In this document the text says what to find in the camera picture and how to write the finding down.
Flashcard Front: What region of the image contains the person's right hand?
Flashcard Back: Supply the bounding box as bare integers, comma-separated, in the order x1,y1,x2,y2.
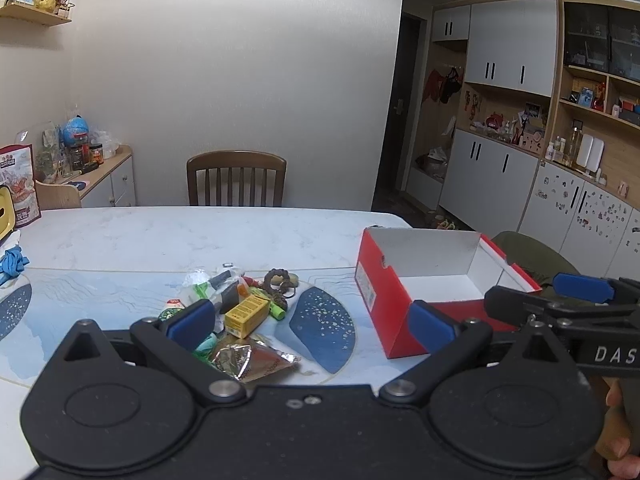
597,378,639,479

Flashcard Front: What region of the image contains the red shoe box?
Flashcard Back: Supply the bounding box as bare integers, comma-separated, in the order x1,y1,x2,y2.
355,226,541,359

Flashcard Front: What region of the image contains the red snack bag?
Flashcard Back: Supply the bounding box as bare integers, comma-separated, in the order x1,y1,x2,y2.
0,144,41,229

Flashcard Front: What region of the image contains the foil snack bag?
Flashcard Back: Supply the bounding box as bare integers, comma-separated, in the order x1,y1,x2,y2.
207,336,299,384

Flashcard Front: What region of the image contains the brown wooden chair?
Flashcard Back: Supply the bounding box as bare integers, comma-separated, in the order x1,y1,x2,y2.
186,150,286,207

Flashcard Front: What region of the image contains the wooden wall shelf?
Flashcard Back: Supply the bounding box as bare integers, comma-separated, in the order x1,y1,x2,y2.
0,2,70,27

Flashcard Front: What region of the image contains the yellow carton box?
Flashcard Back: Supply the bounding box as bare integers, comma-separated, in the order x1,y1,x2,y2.
224,295,270,339

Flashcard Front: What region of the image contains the small wooden side cabinet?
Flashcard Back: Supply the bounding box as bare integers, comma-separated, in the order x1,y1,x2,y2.
36,145,137,210

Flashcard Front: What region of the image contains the blue globe ornament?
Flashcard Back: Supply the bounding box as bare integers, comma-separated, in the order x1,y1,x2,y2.
62,115,89,148

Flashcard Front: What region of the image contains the large white wall cabinet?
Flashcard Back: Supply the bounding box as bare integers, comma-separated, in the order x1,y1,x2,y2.
402,0,639,278

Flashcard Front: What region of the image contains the olive green chair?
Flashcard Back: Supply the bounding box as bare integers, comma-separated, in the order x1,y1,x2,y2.
492,231,578,298

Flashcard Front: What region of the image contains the green marker tube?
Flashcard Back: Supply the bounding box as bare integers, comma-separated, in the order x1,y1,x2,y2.
250,287,286,321

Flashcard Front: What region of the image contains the brown braided keychain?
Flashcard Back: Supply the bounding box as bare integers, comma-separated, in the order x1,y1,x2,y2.
260,269,299,311

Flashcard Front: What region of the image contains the green embroidered pouch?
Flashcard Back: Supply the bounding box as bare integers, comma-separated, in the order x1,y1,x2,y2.
158,298,184,322

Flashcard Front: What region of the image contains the white plastic tissue pack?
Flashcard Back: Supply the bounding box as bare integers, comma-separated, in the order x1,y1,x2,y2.
178,266,250,313

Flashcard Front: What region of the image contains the blue cloth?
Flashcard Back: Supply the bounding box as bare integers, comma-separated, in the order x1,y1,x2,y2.
0,246,29,285

